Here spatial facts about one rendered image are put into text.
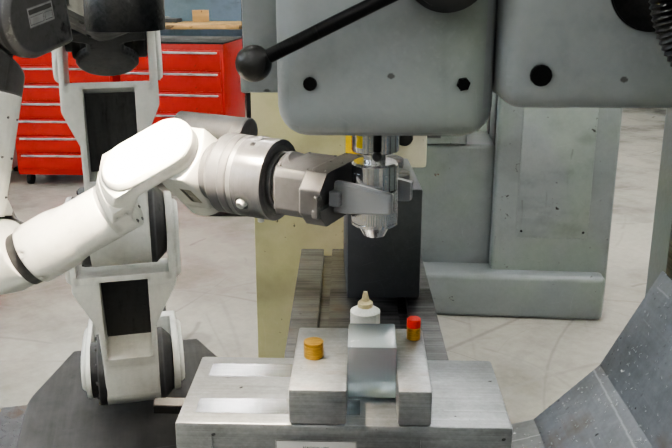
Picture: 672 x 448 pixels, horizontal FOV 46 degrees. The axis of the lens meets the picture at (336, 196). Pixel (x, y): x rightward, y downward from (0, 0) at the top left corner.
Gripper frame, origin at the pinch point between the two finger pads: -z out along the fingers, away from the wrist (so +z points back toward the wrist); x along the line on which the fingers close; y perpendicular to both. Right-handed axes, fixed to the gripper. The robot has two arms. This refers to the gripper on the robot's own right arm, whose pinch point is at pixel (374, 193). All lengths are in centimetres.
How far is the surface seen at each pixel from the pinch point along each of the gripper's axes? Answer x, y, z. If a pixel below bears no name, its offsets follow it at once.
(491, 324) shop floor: 239, 125, 44
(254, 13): -6.6, -17.8, 9.8
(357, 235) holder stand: 39.6, 19.7, 19.3
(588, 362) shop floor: 221, 124, 1
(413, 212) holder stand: 43.6, 15.8, 11.3
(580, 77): -4.0, -13.6, -19.7
